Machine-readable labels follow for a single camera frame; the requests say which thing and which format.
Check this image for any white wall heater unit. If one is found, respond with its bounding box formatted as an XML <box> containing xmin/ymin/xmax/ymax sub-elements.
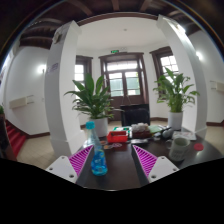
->
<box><xmin>8</xmin><ymin>94</ymin><xmax>35</xmax><ymax>109</ymax></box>
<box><xmin>209</xmin><ymin>79</ymin><xmax>224</xmax><ymax>94</ymax></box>

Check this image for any dark-framed window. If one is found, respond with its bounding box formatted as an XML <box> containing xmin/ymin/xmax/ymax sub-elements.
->
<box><xmin>74</xmin><ymin>55</ymin><xmax>94</xmax><ymax>88</ymax></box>
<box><xmin>149</xmin><ymin>46</ymin><xmax>181</xmax><ymax>81</ymax></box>

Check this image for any flat black device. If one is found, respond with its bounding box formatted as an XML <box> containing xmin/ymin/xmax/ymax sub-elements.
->
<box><xmin>130</xmin><ymin>138</ymin><xmax>150</xmax><ymax>145</ymax></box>

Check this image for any green box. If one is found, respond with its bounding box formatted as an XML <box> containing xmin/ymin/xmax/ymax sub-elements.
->
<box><xmin>113</xmin><ymin>125</ymin><xmax>132</xmax><ymax>133</ymax></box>

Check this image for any brown box of white packets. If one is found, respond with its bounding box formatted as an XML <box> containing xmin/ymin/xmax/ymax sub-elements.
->
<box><xmin>130</xmin><ymin>122</ymin><xmax>152</xmax><ymax>139</ymax></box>

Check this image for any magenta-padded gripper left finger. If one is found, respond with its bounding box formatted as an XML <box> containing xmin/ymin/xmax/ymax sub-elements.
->
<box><xmin>45</xmin><ymin>144</ymin><xmax>95</xmax><ymax>185</ymax></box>

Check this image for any leafy plant in white pot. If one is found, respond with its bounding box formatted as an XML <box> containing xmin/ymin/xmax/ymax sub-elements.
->
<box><xmin>64</xmin><ymin>72</ymin><xmax>116</xmax><ymax>138</ymax></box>
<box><xmin>153</xmin><ymin>66</ymin><xmax>200</xmax><ymax>132</ymax></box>

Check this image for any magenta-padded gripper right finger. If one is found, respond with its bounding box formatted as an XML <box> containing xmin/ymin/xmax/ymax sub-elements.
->
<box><xmin>130</xmin><ymin>144</ymin><xmax>180</xmax><ymax>186</ymax></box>

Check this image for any red carpeted staircase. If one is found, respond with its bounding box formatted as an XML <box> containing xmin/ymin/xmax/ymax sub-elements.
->
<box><xmin>4</xmin><ymin>119</ymin><xmax>28</xmax><ymax>158</ymax></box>

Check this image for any dark wooden glazed double door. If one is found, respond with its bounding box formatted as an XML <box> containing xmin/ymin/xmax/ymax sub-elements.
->
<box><xmin>99</xmin><ymin>52</ymin><xmax>150</xmax><ymax>122</ymax></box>

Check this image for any printed paper leaflet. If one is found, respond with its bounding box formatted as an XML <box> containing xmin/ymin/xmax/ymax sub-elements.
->
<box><xmin>173</xmin><ymin>130</ymin><xmax>198</xmax><ymax>141</ymax></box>

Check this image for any black office chair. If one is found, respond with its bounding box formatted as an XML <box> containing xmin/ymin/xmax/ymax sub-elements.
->
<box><xmin>119</xmin><ymin>103</ymin><xmax>151</xmax><ymax>128</ymax></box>

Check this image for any clear bottle with blue label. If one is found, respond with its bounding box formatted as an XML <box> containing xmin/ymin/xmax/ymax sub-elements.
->
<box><xmin>85</xmin><ymin>120</ymin><xmax>109</xmax><ymax>177</ymax></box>

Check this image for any red box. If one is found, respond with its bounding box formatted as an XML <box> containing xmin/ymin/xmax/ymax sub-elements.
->
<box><xmin>106</xmin><ymin>130</ymin><xmax>129</xmax><ymax>144</ymax></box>

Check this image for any flat round red coaster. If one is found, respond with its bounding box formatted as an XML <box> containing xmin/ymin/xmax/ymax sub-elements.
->
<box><xmin>193</xmin><ymin>142</ymin><xmax>205</xmax><ymax>152</ymax></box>

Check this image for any white mug with dark dots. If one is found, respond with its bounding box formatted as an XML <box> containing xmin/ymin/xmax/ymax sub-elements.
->
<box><xmin>165</xmin><ymin>136</ymin><xmax>191</xmax><ymax>163</ymax></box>

